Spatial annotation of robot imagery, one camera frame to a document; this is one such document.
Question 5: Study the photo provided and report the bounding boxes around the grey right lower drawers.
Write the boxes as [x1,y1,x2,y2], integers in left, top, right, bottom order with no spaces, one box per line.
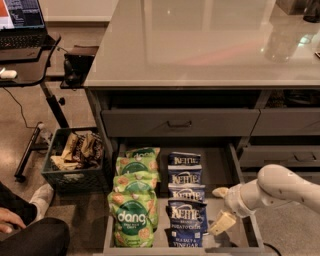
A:
[239,145,320,184]

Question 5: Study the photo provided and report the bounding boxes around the green dang chip bag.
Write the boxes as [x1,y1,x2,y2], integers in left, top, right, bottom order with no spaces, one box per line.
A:
[125,147,160,158]
[116,157,158,175]
[113,171,158,192]
[108,191,158,248]

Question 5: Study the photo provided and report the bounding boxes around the grey counter cabinet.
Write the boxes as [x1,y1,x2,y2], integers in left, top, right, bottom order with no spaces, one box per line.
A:
[85,0,320,182]

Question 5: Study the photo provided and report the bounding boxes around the open grey middle drawer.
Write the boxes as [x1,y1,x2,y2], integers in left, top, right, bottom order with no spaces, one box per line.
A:
[95,145,279,256]

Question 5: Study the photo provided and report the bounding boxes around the brown snack bags in crate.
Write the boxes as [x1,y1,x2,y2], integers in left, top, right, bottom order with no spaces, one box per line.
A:
[50,132,103,171]

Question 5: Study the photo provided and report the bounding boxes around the white sneaker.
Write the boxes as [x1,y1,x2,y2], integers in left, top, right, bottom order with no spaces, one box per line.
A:
[29,184,54,222]

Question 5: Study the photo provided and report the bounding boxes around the person's hand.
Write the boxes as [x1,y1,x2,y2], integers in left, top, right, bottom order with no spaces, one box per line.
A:
[0,208,26,234]

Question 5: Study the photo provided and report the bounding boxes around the blue kettle chip bag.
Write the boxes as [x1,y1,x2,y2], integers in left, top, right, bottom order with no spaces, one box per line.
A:
[168,183,205,202]
[168,152,201,166]
[167,198,207,248]
[168,165,202,184]

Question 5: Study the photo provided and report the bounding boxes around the open laptop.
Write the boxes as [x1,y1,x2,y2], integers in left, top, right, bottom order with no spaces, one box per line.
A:
[0,0,47,50]

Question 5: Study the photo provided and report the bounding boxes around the person's leg in black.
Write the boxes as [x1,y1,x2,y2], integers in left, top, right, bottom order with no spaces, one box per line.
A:
[0,183,70,256]

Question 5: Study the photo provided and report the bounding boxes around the black rolling laptop desk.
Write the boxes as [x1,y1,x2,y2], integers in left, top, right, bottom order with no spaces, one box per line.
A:
[0,32,68,183]

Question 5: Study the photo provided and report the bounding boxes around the white computer mouse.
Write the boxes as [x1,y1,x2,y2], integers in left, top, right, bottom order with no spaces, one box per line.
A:
[0,70,17,80]

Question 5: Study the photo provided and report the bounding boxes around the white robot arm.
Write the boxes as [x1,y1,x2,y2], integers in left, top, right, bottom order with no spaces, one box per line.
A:
[208,164,320,236]

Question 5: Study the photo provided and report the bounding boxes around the dark object on counter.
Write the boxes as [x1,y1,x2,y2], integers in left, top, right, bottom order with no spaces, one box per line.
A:
[276,0,320,23]

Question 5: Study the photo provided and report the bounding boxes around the back green Dang chip bag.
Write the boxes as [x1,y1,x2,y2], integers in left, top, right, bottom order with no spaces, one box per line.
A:
[125,147,160,158]

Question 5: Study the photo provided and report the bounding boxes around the front green Dang chip bag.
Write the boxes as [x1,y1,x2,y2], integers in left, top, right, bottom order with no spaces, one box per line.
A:
[108,191,158,248]

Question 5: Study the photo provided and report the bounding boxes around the dark plastic crate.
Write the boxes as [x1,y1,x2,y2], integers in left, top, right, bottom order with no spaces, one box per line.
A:
[41,127,108,195]

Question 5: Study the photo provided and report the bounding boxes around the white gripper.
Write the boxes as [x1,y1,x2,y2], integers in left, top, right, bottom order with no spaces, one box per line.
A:
[208,185,241,236]

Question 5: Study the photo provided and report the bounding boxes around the grey right top drawer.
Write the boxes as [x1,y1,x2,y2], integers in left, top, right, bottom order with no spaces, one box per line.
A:
[252,108,320,136]

